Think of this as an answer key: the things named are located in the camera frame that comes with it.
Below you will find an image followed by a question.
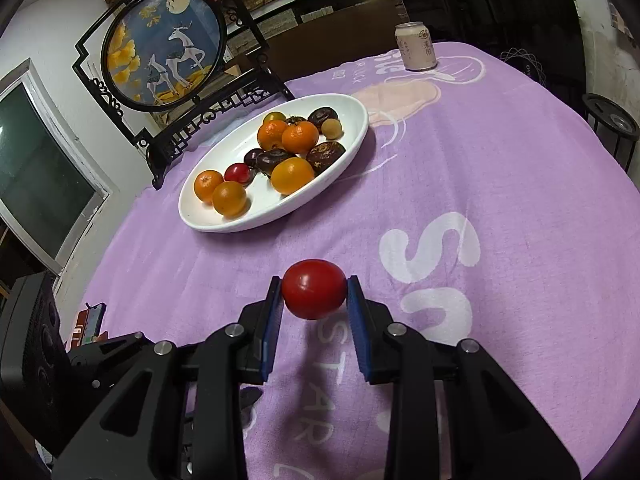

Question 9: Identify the red cherry tomato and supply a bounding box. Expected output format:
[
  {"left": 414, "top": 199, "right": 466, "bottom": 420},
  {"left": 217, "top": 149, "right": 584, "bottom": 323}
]
[
  {"left": 224, "top": 162, "right": 254, "bottom": 185},
  {"left": 282, "top": 259, "right": 347, "bottom": 320}
]

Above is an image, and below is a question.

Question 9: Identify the yellow orange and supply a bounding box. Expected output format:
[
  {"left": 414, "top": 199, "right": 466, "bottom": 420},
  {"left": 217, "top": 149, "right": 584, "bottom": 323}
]
[{"left": 212, "top": 181, "right": 247, "bottom": 218}]

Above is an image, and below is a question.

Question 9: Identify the red cherry tomato back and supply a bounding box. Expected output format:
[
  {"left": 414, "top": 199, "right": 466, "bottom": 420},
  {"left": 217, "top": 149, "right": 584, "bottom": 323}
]
[{"left": 224, "top": 162, "right": 254, "bottom": 185}]

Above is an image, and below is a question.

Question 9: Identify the yellow-orange kumquat front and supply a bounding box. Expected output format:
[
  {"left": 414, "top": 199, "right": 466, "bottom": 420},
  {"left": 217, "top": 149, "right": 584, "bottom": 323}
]
[{"left": 270, "top": 157, "right": 314, "bottom": 196}]

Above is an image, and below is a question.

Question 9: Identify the dark cherry with stem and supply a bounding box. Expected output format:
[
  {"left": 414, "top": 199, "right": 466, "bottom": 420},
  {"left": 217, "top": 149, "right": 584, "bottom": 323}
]
[{"left": 243, "top": 148, "right": 262, "bottom": 168}]

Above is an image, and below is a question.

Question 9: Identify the water chestnut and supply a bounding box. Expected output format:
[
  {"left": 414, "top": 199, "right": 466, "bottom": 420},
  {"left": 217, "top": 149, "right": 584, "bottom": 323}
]
[
  {"left": 285, "top": 116, "right": 306, "bottom": 125},
  {"left": 256, "top": 148, "right": 296, "bottom": 177},
  {"left": 306, "top": 141, "right": 346, "bottom": 174},
  {"left": 307, "top": 106, "right": 338, "bottom": 130}
]

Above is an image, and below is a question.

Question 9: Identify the longan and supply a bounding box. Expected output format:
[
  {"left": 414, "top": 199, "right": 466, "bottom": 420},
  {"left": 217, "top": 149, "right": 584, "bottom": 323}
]
[{"left": 320, "top": 118, "right": 344, "bottom": 140}]

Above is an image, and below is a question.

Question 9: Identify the large mandarin orange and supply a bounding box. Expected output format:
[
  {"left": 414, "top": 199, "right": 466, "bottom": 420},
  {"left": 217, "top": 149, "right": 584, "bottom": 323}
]
[{"left": 193, "top": 170, "right": 224, "bottom": 204}]

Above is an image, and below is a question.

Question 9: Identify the smartphone on table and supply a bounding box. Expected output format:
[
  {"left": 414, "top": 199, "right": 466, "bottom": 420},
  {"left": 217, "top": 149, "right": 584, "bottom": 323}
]
[{"left": 67, "top": 302, "right": 108, "bottom": 350}]

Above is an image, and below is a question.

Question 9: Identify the white oval plate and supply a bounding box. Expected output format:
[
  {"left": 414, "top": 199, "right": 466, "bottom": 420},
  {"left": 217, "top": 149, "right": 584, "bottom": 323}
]
[{"left": 178, "top": 93, "right": 369, "bottom": 233}]

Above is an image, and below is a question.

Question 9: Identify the window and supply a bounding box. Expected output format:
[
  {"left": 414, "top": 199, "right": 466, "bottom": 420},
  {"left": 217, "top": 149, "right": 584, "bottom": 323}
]
[{"left": 1, "top": 58, "right": 112, "bottom": 274}]

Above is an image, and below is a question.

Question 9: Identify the purple printed tablecloth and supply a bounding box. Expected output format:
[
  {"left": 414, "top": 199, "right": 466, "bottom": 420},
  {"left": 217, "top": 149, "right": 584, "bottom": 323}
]
[{"left": 85, "top": 42, "right": 639, "bottom": 474}]

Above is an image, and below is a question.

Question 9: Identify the deer painting screen stand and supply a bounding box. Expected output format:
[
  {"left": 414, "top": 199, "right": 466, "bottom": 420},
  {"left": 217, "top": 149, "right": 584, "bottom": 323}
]
[{"left": 73, "top": 0, "right": 294, "bottom": 188}]

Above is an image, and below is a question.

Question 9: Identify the black round stool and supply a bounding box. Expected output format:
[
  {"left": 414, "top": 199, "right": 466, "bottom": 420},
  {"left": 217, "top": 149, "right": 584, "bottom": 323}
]
[{"left": 582, "top": 93, "right": 639, "bottom": 172}]

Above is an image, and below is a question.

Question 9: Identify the brown wooden board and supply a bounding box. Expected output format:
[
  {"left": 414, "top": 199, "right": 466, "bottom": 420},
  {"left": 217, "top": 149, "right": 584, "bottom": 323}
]
[{"left": 268, "top": 0, "right": 407, "bottom": 81}]

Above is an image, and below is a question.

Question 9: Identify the pink beverage can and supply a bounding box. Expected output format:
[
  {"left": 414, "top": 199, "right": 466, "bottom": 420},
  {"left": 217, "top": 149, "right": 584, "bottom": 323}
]
[{"left": 395, "top": 22, "right": 437, "bottom": 72}]

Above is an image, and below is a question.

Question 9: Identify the black chair back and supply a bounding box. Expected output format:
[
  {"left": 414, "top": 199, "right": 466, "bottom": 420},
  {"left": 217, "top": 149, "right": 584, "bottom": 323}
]
[{"left": 401, "top": 0, "right": 587, "bottom": 115}]

